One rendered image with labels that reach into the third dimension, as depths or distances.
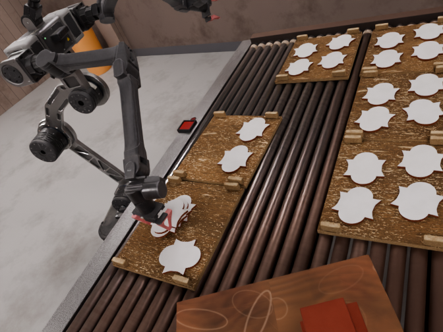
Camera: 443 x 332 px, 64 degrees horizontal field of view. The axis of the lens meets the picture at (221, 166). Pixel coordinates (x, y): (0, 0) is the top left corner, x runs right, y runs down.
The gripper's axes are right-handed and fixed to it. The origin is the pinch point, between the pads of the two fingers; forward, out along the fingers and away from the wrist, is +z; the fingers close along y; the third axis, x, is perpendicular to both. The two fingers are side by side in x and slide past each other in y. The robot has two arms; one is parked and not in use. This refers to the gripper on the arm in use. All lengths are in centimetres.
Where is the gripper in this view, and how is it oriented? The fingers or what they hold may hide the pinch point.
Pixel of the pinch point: (159, 224)
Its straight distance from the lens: 128.4
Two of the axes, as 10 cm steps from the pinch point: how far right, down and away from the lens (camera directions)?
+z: 3.2, 7.1, 6.2
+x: -4.7, 6.9, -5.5
